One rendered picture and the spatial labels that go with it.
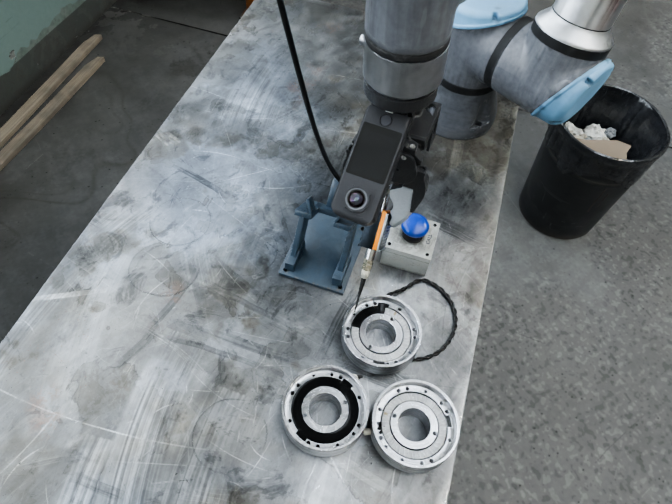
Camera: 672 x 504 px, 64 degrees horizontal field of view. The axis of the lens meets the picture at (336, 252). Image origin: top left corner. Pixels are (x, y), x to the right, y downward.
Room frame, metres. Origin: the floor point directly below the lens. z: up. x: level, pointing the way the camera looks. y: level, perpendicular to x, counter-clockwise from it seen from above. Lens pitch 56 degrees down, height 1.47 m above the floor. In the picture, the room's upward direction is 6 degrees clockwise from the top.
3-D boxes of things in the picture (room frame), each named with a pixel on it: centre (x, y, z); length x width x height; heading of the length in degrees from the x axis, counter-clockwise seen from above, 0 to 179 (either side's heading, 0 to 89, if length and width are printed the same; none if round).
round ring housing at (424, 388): (0.20, -0.12, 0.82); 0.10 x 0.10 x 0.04
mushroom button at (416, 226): (0.47, -0.11, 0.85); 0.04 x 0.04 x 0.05
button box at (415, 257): (0.48, -0.11, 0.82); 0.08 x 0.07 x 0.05; 168
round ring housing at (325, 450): (0.21, -0.01, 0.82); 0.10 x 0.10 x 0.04
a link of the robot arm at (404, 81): (0.43, -0.04, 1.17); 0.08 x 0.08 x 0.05
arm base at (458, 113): (0.81, -0.19, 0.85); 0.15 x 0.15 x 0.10
